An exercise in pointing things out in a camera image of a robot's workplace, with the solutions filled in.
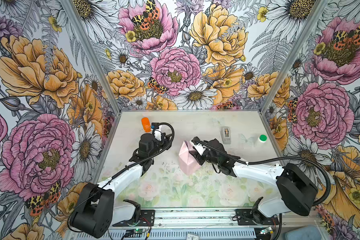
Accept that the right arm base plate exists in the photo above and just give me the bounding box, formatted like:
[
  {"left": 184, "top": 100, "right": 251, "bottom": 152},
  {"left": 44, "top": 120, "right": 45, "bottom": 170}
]
[{"left": 232, "top": 209, "right": 279, "bottom": 226}]

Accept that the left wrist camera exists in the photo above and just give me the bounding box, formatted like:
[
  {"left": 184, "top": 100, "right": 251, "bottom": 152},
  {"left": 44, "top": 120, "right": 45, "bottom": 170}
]
[{"left": 151, "top": 124, "right": 163, "bottom": 142}]

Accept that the aluminium front rail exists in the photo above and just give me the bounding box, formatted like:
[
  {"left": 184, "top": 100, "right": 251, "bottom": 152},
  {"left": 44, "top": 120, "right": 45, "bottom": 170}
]
[{"left": 101, "top": 206, "right": 323, "bottom": 230}]

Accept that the purple wrapping paper sheet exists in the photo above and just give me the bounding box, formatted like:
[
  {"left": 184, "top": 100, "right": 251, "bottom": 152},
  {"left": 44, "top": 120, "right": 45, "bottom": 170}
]
[{"left": 179, "top": 141, "right": 201, "bottom": 176}]

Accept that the white bottle green cap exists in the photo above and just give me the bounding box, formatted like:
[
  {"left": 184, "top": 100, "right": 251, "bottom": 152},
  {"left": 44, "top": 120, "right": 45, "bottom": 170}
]
[{"left": 258, "top": 135, "right": 268, "bottom": 143}]

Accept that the orange tube bottle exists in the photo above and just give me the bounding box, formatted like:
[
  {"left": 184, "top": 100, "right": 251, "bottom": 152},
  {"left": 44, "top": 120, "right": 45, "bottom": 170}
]
[{"left": 141, "top": 117, "right": 152, "bottom": 133}]

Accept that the grey tape dispenser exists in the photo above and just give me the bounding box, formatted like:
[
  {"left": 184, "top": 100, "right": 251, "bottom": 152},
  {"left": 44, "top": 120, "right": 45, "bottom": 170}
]
[{"left": 221, "top": 127, "right": 232, "bottom": 145}]

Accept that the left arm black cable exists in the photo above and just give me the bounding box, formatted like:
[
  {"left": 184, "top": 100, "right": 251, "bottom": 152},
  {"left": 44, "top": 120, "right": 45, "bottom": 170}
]
[{"left": 67, "top": 122, "right": 175, "bottom": 233}]

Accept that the blue-grey cloth pad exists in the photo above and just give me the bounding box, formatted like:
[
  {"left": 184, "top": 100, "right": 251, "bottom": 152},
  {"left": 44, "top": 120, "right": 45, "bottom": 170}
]
[{"left": 284, "top": 226, "right": 323, "bottom": 240}]

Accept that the white slotted cable duct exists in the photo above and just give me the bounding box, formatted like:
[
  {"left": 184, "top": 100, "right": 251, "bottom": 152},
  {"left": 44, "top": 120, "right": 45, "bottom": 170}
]
[{"left": 73, "top": 227, "right": 257, "bottom": 240}]

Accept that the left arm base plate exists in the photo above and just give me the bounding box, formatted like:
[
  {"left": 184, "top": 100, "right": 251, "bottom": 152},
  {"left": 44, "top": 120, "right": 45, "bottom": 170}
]
[{"left": 112, "top": 210, "right": 156, "bottom": 227}]

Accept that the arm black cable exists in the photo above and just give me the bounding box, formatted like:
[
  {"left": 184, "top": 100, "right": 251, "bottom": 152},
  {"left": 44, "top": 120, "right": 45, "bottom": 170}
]
[
  {"left": 67, "top": 122, "right": 175, "bottom": 233},
  {"left": 191, "top": 136, "right": 332, "bottom": 240}
]

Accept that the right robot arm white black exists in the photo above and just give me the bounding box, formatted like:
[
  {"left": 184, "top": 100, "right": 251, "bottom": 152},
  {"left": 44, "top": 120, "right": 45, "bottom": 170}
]
[{"left": 191, "top": 137, "right": 318, "bottom": 224}]

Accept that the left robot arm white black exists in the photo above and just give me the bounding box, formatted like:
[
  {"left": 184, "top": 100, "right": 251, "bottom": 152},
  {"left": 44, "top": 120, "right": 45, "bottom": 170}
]
[{"left": 68, "top": 133, "right": 174, "bottom": 239}]

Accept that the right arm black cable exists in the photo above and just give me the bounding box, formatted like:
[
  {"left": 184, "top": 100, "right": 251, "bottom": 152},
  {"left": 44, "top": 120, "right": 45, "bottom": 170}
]
[{"left": 191, "top": 136, "right": 332, "bottom": 240}]

